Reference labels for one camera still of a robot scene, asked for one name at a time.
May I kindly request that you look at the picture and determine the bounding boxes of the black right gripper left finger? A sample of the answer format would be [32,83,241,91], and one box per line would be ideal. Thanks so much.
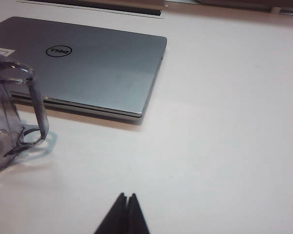
[94,192,128,234]

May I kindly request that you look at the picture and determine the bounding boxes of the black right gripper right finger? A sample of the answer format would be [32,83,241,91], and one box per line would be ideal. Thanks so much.
[128,193,151,234]

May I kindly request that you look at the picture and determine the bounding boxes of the clear glass mug with handle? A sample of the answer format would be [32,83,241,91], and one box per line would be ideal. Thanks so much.
[0,46,51,173]

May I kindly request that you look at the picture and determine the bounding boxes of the silver closed laptop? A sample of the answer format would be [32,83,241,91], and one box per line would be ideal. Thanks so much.
[0,16,168,126]

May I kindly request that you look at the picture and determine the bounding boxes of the grey-brown fabric desk partition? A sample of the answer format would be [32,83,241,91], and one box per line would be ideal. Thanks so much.
[195,0,293,13]

